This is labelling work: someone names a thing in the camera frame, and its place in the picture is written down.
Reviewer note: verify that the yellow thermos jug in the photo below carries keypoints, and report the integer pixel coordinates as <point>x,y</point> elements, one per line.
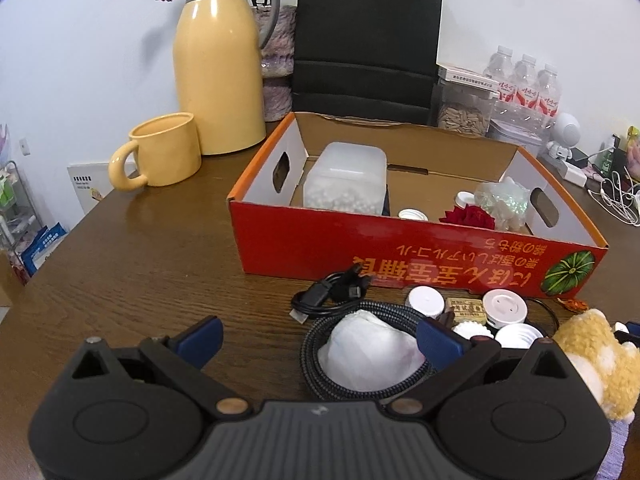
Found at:
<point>220,85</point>

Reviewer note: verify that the black upright device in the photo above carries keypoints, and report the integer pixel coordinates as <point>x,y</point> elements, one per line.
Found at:
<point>609,155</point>

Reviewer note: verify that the yellow white plush dog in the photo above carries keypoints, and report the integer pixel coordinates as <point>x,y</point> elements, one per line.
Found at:
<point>590,350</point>

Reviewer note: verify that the grey metal tin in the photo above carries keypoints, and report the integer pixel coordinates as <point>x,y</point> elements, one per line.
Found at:
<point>515,132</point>

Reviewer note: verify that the white charger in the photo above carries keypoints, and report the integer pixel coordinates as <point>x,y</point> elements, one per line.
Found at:
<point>576,173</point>

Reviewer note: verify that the navy blue case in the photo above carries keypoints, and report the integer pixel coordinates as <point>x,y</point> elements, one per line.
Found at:
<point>386,202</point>

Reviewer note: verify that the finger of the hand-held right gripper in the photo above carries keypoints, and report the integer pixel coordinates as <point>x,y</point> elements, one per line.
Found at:
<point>632,329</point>

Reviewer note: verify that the red rose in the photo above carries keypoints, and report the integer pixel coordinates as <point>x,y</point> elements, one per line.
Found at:
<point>467,217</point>

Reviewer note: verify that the white wall socket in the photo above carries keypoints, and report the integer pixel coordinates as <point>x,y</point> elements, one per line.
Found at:
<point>24,146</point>

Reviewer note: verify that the small gold label box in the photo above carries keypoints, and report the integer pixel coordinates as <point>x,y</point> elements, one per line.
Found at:
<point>465,310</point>

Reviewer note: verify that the iridescent clear plastic bag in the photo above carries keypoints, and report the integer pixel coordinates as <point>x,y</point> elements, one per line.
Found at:
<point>502,205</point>

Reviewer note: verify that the black adapter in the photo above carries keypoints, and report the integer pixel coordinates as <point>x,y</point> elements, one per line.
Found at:
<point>580,156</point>

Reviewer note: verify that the yellow mug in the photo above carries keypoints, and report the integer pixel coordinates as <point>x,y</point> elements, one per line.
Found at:
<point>165,150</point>

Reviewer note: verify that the purple knit cloth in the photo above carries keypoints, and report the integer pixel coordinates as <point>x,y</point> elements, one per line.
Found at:
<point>612,450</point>

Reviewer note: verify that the white robot figure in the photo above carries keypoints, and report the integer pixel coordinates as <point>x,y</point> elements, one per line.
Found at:
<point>564,132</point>

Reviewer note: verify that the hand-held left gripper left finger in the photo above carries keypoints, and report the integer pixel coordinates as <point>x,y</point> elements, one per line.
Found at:
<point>200,340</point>

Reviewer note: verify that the fuzzy purple vase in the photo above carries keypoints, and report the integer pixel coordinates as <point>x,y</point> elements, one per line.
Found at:
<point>277,60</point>

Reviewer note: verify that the orange candy wrapper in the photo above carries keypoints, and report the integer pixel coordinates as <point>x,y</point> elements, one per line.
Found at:
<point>575,305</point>

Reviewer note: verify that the translucent bead container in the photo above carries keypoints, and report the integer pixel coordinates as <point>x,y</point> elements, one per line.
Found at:
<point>350,175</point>

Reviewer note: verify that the clear seed container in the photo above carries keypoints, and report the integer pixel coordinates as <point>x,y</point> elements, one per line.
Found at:
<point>462,115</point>

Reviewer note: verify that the black paper bag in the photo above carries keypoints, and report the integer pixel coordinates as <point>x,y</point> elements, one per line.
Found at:
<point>365,35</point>

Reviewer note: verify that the white plastic bottle cap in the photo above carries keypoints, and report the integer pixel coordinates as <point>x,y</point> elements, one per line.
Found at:
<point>467,198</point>
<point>413,214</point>
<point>520,336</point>
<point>472,331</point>
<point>425,301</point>

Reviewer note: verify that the blue white packet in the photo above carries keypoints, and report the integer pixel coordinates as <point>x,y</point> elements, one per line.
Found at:
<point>42,250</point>

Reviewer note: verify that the white flat board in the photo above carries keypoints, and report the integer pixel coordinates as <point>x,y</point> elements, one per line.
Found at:
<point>85,190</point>

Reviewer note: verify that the white round puck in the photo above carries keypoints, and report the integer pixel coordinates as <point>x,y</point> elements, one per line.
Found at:
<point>505,306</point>

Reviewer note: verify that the purple flower wall sticker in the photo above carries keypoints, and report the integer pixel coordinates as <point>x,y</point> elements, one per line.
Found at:
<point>4,142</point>

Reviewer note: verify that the clear water bottle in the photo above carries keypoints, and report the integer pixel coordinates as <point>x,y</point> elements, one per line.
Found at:
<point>548,95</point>
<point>525,85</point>
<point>499,75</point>

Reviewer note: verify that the white tissue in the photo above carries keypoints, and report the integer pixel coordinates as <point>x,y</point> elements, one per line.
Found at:
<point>370,355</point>

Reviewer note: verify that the red cardboard box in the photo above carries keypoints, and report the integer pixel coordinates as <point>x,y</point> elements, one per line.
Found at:
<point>400,260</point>

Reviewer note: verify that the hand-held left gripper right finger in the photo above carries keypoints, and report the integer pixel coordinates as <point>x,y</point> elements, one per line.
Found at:
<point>440,340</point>

